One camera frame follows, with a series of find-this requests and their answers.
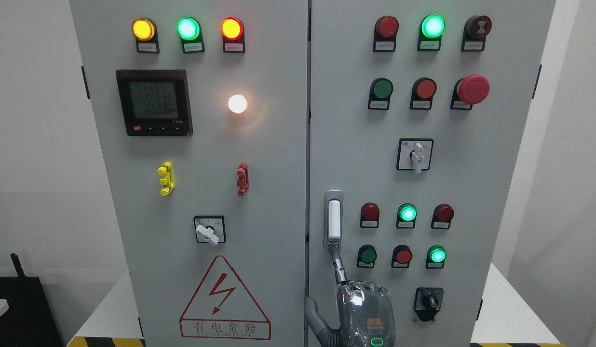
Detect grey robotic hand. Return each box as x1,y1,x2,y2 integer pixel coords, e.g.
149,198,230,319
305,239,396,347

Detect silver door handle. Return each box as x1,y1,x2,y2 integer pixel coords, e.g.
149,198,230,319
323,189,344,250

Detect grey right cabinet door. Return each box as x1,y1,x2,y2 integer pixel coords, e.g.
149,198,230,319
309,0,555,347

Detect grey cabinet door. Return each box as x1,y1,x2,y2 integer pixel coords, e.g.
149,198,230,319
309,0,555,347
69,0,309,347

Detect grey left cabinet door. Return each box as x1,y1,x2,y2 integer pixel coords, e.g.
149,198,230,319
69,0,309,347

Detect green push button lower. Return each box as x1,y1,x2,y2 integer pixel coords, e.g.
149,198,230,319
357,244,377,268

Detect green push button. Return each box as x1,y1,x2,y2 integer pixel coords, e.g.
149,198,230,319
357,244,377,268
368,78,393,110

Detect red push button lower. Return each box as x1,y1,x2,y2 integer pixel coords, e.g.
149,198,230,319
391,245,413,268

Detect red push button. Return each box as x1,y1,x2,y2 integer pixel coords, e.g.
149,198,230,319
391,245,413,268
409,77,437,110

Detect green lit button lower right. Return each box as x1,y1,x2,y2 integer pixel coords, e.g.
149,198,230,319
425,245,447,269

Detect dark red indicator middle left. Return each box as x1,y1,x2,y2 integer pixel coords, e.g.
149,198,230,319
360,202,380,228

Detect dark red indicator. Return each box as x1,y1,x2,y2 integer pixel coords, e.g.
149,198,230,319
373,16,399,52
360,202,380,228
431,203,455,230

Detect green lit indicator middle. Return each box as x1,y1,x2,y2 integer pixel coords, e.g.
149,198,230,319
396,203,417,229

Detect dark red indicator middle right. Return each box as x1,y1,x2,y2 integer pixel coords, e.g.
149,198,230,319
431,203,455,230

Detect red lightning warning sticker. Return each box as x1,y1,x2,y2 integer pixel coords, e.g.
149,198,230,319
179,255,271,340

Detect red terminal connector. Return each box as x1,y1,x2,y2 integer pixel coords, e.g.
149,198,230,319
236,162,250,196

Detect green push button upper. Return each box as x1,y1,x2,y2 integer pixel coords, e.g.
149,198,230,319
368,78,393,110

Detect red push button upper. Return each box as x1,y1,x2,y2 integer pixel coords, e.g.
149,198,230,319
409,77,437,110

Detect yellow terminal connector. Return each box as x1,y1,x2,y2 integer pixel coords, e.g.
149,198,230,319
157,161,175,196

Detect white lit indicator light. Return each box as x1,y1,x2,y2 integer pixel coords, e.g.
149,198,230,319
228,94,248,114

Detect red emergency stop button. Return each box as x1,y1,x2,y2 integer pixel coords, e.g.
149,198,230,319
450,74,490,110

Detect dark red indicator top right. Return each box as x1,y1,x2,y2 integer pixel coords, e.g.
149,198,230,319
373,16,399,52

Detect green indicator light top right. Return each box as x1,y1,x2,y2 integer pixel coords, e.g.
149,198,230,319
417,13,446,52

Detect green indicator light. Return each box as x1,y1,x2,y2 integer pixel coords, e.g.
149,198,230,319
417,13,446,52
176,17,205,53

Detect black digital power meter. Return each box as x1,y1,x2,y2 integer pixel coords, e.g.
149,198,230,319
116,69,193,136

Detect red black buzzer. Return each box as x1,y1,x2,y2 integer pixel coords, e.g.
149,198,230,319
461,15,492,52

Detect red lit indicator light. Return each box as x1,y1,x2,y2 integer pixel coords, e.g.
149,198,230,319
220,17,245,53

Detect black box at left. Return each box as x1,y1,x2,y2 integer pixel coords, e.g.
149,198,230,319
0,253,63,347

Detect green indicator light top left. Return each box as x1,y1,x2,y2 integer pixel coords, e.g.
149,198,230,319
176,17,205,53

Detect yellow indicator light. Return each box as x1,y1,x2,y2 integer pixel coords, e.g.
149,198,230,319
131,17,160,53

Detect black rotary selector switch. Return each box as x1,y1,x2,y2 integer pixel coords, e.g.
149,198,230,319
413,287,444,321

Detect white rotary switch upper right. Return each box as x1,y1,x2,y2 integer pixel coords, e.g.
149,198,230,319
396,138,434,173

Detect white rotary switch left door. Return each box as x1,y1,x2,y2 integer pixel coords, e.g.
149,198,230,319
193,215,227,245

